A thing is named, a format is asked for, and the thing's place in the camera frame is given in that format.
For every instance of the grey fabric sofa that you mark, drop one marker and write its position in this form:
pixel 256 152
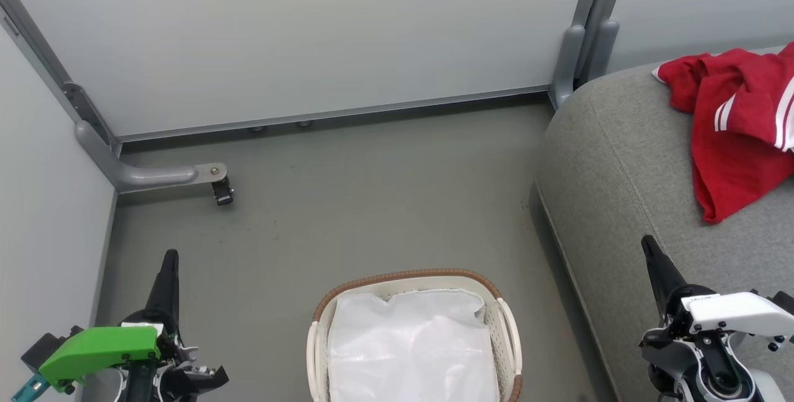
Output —
pixel 620 172

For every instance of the right gripper body with white cover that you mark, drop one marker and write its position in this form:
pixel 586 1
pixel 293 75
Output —
pixel 732 312

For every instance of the grey partition corner post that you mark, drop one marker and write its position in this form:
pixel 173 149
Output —
pixel 37 36

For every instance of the white plastic basket liner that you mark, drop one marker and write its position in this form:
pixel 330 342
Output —
pixel 409 346

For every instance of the white laundry basket brown rim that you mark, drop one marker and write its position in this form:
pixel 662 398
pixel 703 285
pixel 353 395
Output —
pixel 505 340

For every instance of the black caster wheel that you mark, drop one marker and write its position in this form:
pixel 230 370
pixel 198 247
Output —
pixel 223 192

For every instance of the grey partition foot bracket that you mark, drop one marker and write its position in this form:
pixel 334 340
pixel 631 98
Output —
pixel 149 175

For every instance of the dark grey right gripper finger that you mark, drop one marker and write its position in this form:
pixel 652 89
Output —
pixel 662 275

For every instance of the red garment with white stripes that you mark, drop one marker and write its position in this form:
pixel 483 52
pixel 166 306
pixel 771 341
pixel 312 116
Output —
pixel 738 129

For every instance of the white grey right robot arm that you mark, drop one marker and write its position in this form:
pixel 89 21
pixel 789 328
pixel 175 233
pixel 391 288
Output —
pixel 713 377

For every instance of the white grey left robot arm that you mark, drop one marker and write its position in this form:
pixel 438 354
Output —
pixel 139 386

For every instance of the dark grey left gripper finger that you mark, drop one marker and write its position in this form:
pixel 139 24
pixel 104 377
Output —
pixel 166 290

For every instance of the left gripper body with green cover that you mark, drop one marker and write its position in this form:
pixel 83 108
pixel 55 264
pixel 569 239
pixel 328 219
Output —
pixel 102 349

